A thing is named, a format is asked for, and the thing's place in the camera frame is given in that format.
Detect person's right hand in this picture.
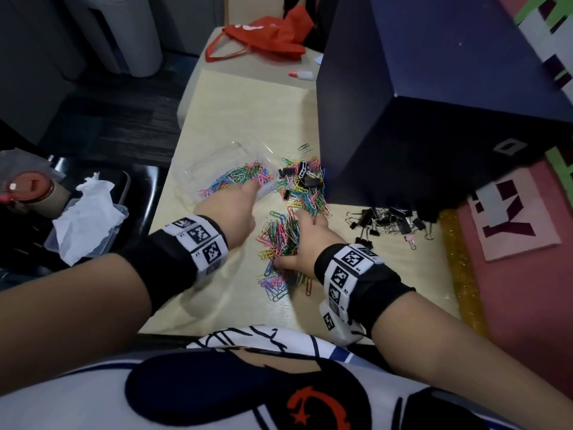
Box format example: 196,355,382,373
273,210,348,279

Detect person's left hand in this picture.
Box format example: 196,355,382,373
193,179,272,254

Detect heap of colourful paper clips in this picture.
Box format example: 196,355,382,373
254,209,315,303
274,156,333,218

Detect person's right forearm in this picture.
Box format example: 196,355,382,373
371,290,573,430

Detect person's left forearm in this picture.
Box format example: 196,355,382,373
0,253,154,397

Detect colourful paper clips in container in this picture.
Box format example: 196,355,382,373
198,161,275,198

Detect black binder clips among paper clips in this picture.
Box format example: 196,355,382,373
278,162,326,189

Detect clear plastic container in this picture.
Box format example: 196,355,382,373
183,138,280,207

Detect black wristband with square markers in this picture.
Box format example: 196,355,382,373
118,214,230,315
313,243,417,338

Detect pile of black binder clips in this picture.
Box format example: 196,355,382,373
346,206,436,251

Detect black chair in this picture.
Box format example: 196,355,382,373
0,153,174,285

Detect person's white printed shirt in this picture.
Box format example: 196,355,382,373
0,325,525,430

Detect red fabric bag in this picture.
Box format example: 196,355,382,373
204,6,315,63

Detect white crumpled tissue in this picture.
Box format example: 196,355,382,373
52,172,129,267

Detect gold glitter strip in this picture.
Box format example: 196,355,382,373
438,208,490,338

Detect dark blue box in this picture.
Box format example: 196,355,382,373
315,0,573,222

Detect clear plastic tissue box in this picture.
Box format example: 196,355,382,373
44,198,130,261

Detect white cylindrical bin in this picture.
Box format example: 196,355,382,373
59,0,164,79

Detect paper cup with red lid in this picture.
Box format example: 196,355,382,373
1,171,72,220

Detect pale card with dark letters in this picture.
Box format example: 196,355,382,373
467,167,562,263

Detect pink floor mat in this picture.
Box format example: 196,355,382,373
456,159,573,399

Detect grey cabinet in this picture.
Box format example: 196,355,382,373
0,0,88,146

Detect green white patterned mat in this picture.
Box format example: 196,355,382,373
514,0,573,101

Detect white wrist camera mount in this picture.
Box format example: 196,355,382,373
319,301,367,348

